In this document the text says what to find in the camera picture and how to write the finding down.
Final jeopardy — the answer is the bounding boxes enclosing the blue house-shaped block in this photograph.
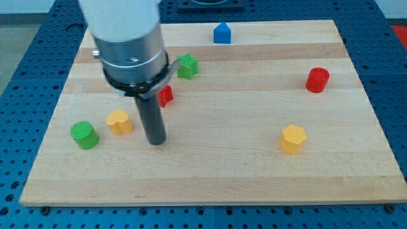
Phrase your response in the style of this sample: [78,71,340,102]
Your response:
[213,22,231,44]

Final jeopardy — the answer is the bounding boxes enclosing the wooden board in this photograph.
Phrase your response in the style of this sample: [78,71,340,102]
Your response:
[20,20,406,207]

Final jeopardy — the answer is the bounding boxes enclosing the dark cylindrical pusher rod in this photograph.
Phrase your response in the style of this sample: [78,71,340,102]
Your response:
[135,94,167,146]

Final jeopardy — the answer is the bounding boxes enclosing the yellow heart block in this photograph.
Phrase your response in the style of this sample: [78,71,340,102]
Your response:
[106,110,134,135]

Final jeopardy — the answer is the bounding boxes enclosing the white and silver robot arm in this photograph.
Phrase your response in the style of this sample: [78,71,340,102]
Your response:
[79,0,181,145]

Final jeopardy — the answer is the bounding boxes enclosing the green star block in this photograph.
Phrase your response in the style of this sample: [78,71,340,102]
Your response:
[177,53,198,80]

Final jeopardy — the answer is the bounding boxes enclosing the yellow hexagon block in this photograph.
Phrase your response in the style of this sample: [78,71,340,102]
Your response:
[279,125,307,154]

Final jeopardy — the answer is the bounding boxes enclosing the green cylinder block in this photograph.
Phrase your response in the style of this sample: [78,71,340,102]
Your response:
[70,121,99,149]

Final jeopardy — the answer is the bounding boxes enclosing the red star block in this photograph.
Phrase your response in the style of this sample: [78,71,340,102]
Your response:
[158,85,174,108]

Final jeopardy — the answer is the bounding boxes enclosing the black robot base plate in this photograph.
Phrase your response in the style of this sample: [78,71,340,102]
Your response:
[174,0,245,12]

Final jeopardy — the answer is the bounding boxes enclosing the red cylinder block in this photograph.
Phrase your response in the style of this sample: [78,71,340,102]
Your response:
[305,67,330,93]

